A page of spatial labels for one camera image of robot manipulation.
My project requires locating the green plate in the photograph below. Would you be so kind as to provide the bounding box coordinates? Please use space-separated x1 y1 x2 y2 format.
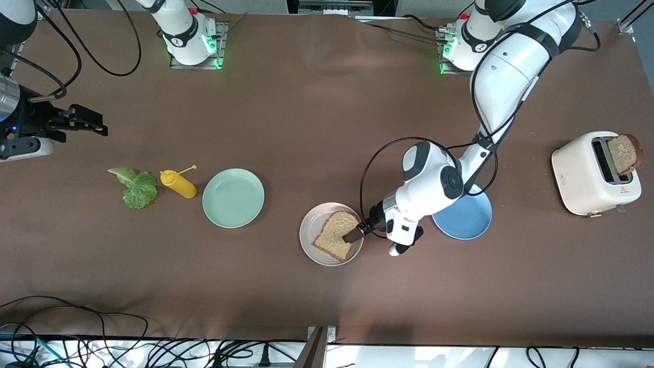
202 168 266 228

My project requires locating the beige plate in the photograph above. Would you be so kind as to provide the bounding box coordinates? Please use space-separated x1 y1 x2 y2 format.
299 202 365 267

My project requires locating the cream white toaster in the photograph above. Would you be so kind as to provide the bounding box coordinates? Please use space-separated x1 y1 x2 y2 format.
551 131 642 218

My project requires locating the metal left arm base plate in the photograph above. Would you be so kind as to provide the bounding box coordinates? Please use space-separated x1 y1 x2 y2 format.
439 28 494 77

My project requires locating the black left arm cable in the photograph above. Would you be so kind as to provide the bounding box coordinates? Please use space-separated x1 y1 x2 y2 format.
359 0 601 241

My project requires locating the blue plate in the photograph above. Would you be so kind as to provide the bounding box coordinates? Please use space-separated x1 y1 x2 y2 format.
432 184 493 240

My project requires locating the grey metal bracket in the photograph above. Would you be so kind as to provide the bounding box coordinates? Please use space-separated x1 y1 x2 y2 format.
303 326 337 368

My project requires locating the yellow mustard squeeze bottle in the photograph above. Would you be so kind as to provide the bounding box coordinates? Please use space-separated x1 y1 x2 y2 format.
160 165 198 199

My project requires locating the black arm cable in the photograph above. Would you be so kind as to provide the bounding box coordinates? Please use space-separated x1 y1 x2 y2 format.
359 0 601 241
0 0 142 100

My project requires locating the black looping floor cable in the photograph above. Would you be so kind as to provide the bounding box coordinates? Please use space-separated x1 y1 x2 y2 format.
0 295 150 368

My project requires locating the aluminium frame profile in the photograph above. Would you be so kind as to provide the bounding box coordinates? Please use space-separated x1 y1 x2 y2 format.
615 0 654 35
6 38 26 72

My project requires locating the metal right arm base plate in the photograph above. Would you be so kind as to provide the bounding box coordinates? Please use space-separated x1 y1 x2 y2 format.
169 20 229 71

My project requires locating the green lettuce leaf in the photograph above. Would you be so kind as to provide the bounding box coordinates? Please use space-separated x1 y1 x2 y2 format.
108 167 158 210

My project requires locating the teal cable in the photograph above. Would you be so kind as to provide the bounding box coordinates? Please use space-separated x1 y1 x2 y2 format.
0 332 58 365

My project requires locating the black cable on table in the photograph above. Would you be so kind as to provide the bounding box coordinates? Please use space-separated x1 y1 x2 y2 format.
353 14 453 44

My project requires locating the brown tablecloth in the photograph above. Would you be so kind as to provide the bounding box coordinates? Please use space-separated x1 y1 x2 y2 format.
0 9 654 349

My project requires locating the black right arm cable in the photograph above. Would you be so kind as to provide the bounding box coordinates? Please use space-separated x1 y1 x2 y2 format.
0 0 142 100

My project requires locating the brown bread slice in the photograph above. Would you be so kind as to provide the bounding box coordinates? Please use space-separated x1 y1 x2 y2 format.
313 211 362 263
607 133 644 177

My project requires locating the black equipment box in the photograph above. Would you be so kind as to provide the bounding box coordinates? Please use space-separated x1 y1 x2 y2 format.
286 0 397 17

